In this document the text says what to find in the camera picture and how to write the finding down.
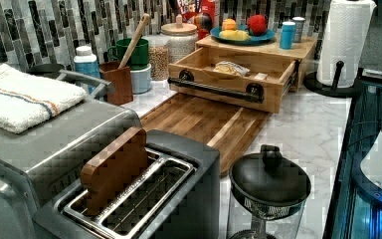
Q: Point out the wooden drawer cabinet box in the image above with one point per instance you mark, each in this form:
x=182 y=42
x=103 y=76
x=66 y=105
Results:
x=302 y=51

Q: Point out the silver toaster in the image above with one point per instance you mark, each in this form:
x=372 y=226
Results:
x=177 y=197

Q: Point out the wooden spoon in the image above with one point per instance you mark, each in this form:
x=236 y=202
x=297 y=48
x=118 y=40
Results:
x=134 y=40

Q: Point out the red plush pepper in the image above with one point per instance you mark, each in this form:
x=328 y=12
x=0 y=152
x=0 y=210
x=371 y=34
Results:
x=257 y=24

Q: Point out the black lid glass jar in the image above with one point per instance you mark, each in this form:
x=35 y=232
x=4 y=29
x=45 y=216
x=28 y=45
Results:
x=267 y=198

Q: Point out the white blue bottle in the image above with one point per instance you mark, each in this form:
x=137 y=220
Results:
x=86 y=61

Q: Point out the black paper towel holder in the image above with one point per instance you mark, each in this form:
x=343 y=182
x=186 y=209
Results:
x=313 y=84

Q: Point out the large wooden cutting board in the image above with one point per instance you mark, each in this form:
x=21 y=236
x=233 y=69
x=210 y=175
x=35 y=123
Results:
x=228 y=128

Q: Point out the wooden toast slice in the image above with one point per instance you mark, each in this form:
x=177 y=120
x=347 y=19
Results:
x=109 y=172

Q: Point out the wooden drawer with black handle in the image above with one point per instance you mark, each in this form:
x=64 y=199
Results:
x=262 y=88

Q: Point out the paper towel roll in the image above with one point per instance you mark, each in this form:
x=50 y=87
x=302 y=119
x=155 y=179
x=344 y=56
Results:
x=343 y=40

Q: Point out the yellow plush banana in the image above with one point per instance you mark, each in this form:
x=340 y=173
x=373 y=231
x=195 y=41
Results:
x=237 y=35

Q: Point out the blue can shaker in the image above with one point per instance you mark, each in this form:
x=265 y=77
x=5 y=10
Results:
x=288 y=30

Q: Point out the blue plate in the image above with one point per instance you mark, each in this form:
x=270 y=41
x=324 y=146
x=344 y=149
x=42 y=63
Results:
x=252 y=41

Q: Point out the silver salt shaker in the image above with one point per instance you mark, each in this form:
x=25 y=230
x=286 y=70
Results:
x=299 y=23

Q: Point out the red Froot Loops box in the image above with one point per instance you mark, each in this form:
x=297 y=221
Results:
x=204 y=14

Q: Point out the bagged food in drawer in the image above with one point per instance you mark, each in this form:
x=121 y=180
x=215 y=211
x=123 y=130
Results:
x=231 y=68

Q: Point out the orange plush fruit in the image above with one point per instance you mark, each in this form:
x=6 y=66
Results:
x=229 y=24

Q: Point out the white striped towel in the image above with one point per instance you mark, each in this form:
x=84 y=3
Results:
x=27 y=100

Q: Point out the green mug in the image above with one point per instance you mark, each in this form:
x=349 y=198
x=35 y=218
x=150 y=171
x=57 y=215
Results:
x=138 y=59

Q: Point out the brown wooden utensil holder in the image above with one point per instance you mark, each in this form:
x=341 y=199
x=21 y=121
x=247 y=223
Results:
x=121 y=81

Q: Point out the white bowl under mug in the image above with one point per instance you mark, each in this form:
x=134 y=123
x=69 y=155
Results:
x=141 y=80

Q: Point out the glass jar of grains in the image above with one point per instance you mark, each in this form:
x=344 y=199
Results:
x=158 y=57

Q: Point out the stainless toaster oven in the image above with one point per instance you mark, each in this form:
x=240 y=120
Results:
x=40 y=162

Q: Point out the black pan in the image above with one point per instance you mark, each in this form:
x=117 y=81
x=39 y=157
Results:
x=51 y=71

